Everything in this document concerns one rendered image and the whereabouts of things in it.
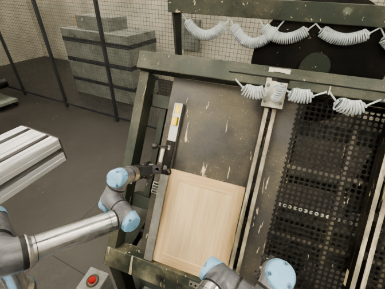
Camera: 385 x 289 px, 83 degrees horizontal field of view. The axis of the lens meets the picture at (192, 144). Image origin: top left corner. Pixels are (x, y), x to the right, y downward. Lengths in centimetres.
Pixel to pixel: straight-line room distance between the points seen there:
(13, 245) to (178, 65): 101
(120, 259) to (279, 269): 109
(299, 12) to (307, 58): 27
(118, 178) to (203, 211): 58
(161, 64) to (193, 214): 87
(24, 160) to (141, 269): 123
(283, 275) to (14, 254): 71
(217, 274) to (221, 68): 92
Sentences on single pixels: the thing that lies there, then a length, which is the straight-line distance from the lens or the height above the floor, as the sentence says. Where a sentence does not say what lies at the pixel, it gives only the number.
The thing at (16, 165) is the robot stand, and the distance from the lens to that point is 38.
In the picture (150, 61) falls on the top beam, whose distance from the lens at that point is 133.
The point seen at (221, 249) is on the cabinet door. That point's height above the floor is 106.
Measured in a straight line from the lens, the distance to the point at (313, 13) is 159.
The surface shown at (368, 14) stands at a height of 216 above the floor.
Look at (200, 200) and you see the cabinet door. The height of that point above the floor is 125.
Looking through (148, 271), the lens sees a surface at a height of 86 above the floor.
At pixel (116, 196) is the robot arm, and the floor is 154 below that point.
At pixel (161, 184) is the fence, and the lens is 131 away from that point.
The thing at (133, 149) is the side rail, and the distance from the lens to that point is 136.
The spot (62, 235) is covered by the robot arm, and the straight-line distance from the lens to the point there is 83.
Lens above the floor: 223
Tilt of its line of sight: 35 degrees down
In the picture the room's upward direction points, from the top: 3 degrees clockwise
